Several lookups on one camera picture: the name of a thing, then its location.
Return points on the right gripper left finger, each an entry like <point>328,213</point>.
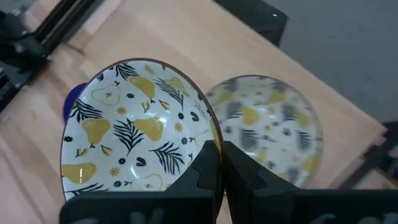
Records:
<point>192,199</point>

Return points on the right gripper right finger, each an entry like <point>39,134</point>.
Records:
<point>248,199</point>

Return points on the yellow pear-patterned ceramic bowl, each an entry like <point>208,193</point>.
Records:
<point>133,124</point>
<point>267,124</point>

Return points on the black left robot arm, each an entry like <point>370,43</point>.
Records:
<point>21,34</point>

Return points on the blue plastic bowl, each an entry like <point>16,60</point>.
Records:
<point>72,101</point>

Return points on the black bracket bar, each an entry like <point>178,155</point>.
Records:
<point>255,18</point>

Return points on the black aluminium table frame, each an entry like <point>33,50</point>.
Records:
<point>62,18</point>

